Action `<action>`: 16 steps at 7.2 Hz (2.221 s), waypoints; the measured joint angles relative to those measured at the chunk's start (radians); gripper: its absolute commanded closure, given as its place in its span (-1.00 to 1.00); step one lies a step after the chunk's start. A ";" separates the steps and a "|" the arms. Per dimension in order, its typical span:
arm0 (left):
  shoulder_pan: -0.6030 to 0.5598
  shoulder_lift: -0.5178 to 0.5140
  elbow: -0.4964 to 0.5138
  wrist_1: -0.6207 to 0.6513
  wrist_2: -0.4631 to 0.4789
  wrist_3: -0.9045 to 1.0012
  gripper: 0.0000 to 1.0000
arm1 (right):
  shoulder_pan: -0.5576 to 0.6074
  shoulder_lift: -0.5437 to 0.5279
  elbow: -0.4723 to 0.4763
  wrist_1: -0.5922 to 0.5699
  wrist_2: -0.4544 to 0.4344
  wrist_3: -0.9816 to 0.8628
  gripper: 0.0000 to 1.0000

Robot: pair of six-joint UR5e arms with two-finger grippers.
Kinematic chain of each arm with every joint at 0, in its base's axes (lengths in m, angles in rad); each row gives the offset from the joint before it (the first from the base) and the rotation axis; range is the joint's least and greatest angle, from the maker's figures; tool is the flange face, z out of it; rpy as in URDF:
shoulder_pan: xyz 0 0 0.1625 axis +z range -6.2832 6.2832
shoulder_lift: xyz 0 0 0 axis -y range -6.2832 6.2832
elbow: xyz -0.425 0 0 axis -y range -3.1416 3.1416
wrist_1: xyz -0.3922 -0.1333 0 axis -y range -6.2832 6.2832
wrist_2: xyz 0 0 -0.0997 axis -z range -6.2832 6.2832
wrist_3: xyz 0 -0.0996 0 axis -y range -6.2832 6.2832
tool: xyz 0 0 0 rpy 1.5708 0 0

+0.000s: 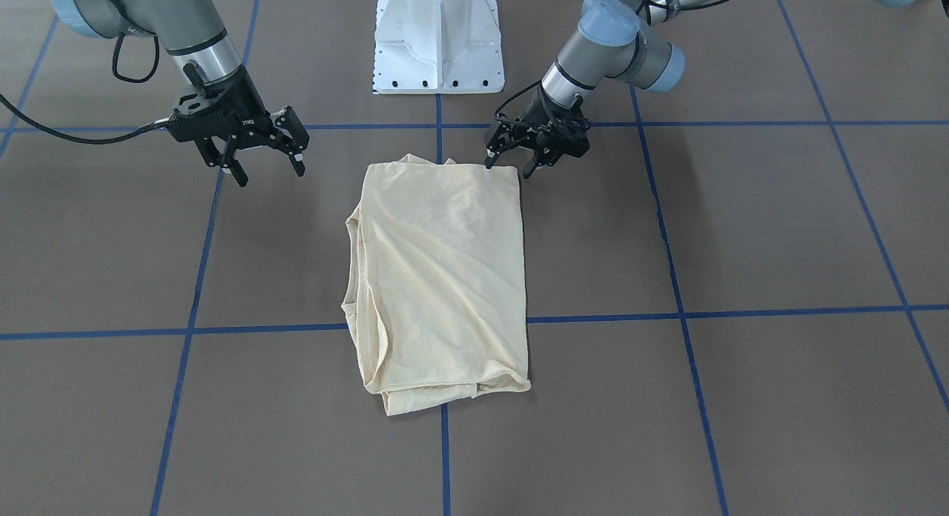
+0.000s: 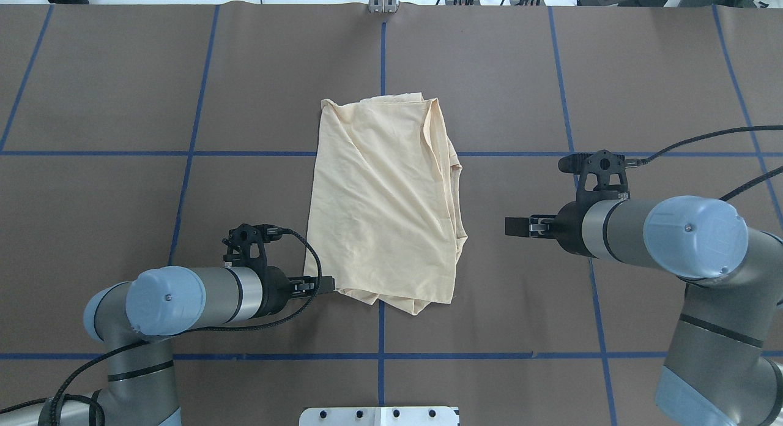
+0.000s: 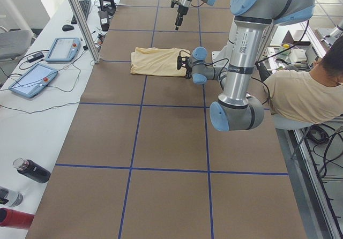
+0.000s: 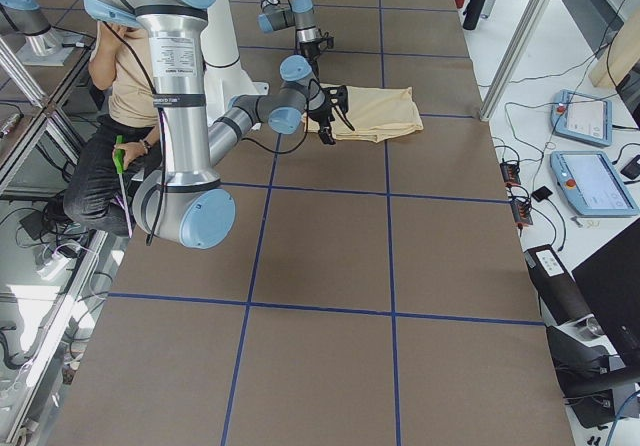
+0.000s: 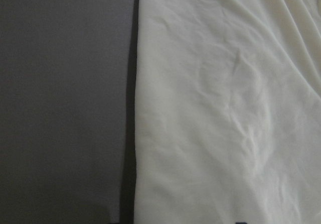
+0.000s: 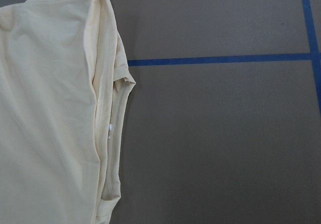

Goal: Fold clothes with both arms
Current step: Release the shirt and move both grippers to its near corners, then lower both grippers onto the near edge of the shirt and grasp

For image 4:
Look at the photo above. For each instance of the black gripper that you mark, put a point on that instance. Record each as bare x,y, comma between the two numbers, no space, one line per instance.
324,114
305,49

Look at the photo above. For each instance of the cream long-sleeve graphic shirt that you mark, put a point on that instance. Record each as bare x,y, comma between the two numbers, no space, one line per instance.
378,114

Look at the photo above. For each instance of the black water bottle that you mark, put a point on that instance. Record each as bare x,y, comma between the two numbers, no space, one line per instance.
472,14

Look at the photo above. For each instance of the orange black connector box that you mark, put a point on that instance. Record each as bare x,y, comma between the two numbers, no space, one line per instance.
510,173

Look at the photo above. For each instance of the green pink stick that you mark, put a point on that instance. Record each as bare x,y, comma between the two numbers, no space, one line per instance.
121,181

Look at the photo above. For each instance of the person in beige shirt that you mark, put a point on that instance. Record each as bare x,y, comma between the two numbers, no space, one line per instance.
128,135

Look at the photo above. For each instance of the far blue teach pendant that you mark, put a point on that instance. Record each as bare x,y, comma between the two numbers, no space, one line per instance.
582,118

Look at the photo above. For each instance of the blue teach pendant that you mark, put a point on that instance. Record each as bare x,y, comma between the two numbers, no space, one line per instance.
582,118
591,185

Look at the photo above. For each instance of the near blue teach pendant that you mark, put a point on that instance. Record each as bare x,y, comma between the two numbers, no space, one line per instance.
591,185

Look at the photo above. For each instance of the brown paper roll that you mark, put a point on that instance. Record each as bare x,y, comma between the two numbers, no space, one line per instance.
560,300

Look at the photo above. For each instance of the black monitor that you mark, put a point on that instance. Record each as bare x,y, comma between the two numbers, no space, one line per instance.
608,280

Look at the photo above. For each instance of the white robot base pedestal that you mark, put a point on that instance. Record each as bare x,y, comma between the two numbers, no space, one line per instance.
224,76

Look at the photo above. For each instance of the aluminium frame post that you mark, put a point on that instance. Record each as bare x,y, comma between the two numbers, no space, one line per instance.
517,46

